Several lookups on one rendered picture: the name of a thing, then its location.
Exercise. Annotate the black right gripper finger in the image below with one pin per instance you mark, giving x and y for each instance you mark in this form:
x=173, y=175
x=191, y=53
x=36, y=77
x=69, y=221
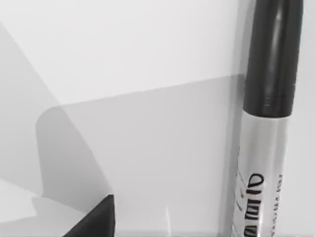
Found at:
x=100, y=219

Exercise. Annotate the black and silver marker pen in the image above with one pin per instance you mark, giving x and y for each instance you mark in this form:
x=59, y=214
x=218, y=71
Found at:
x=270, y=123

